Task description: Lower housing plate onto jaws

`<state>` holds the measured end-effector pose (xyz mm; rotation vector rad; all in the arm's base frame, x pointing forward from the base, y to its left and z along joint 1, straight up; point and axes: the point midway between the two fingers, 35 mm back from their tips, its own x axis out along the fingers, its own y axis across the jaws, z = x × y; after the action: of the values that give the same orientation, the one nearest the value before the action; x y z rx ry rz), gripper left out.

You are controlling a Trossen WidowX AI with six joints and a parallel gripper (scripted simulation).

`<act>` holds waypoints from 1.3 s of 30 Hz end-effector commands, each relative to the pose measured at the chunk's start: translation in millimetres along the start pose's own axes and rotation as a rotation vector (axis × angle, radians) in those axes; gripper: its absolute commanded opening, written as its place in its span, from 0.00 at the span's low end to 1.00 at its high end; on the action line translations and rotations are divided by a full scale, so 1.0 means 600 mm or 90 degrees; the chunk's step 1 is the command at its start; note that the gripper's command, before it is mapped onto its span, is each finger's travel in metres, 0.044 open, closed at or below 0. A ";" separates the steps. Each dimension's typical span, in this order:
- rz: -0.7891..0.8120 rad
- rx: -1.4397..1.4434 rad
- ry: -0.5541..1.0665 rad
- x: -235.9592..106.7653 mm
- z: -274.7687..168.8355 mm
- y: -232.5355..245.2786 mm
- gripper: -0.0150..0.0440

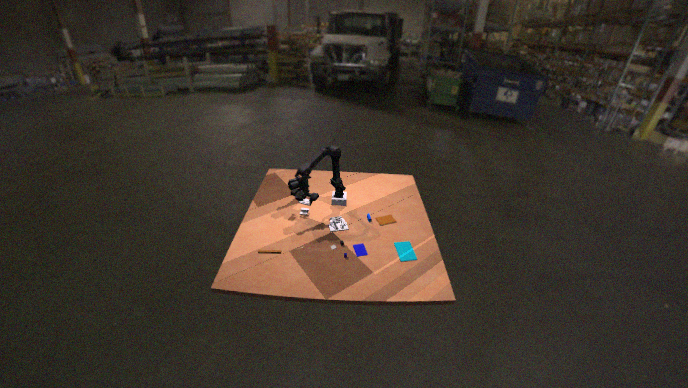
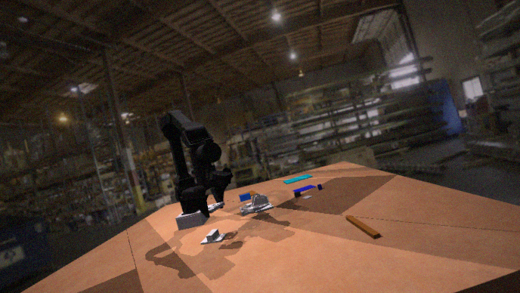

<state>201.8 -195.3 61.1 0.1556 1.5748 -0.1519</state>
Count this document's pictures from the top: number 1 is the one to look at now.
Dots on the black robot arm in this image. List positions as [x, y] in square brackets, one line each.
[305, 169]

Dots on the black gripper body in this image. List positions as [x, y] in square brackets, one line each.
[313, 196]

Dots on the cyan flat square plate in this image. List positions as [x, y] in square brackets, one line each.
[405, 251]

